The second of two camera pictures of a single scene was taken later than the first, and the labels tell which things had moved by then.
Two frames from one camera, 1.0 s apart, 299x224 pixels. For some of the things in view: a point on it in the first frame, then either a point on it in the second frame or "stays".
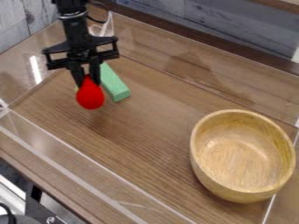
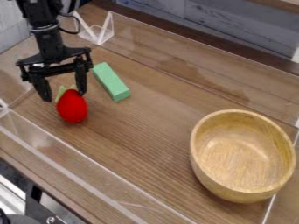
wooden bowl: (242, 155) stays
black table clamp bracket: (36, 210) stays
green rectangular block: (113, 84) stays
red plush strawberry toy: (90, 94) → (71, 104)
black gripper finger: (95, 70) → (81, 71)
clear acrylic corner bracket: (107, 30) stays
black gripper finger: (78, 73) → (43, 87)
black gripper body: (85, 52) → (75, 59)
